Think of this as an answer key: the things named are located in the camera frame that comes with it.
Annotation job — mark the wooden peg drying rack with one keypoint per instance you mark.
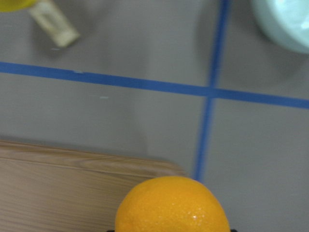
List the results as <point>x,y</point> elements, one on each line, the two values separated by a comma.
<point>55,24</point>

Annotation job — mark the green bowl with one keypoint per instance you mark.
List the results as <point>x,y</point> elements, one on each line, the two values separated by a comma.
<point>285,22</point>

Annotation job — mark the wooden cutting board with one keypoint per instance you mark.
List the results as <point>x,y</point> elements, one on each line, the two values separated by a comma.
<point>47,189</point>

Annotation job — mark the orange fruit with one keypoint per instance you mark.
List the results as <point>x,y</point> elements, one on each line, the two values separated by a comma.
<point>170,204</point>

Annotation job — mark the yellow mug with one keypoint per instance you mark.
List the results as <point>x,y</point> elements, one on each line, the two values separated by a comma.
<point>15,5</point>

